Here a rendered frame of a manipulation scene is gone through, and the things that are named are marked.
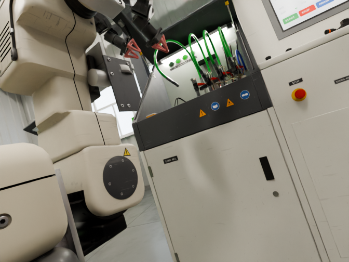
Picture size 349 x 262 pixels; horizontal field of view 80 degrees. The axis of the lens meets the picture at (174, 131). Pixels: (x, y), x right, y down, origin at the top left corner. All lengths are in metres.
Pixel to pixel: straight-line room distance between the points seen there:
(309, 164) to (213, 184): 0.40
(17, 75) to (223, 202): 0.89
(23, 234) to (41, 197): 0.04
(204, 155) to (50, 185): 0.81
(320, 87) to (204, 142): 0.51
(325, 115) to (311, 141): 0.11
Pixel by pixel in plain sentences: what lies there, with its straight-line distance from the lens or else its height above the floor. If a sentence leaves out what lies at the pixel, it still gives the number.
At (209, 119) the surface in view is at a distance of 0.99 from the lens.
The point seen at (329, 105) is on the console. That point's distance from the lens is 0.98.
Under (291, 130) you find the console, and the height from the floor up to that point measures 0.68.
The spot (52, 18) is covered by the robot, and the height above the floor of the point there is 1.11.
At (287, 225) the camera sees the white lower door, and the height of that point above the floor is 0.30.
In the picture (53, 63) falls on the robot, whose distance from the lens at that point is 0.58.
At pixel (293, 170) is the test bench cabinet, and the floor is 0.52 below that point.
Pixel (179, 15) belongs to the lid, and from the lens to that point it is 1.60.
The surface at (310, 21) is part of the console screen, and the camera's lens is 1.30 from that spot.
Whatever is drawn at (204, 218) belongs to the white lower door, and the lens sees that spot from 1.10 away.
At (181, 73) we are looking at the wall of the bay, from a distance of 1.65.
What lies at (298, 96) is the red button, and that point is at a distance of 0.92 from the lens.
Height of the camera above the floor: 0.75
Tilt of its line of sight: 4 degrees up
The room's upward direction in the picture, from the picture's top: 18 degrees counter-clockwise
